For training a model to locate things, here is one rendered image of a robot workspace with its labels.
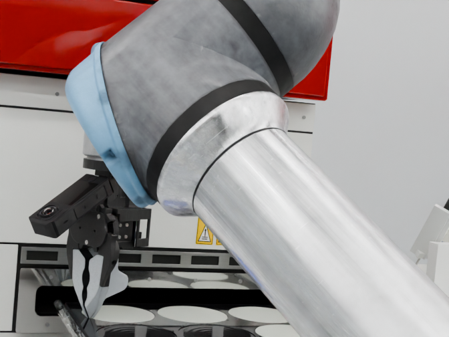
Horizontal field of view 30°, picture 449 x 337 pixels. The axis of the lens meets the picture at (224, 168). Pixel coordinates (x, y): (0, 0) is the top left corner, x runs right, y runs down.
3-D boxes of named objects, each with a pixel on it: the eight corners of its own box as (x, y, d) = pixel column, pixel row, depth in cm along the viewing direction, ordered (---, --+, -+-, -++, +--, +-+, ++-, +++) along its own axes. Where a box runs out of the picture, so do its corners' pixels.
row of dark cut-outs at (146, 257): (19, 263, 122) (21, 245, 122) (294, 269, 137) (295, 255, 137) (20, 263, 122) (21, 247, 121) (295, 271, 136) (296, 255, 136)
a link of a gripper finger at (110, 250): (116, 288, 109) (122, 221, 109) (107, 289, 108) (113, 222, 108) (93, 281, 112) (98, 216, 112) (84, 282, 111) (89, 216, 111)
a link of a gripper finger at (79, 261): (115, 313, 116) (121, 247, 115) (82, 318, 111) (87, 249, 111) (101, 309, 118) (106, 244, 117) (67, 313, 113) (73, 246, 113)
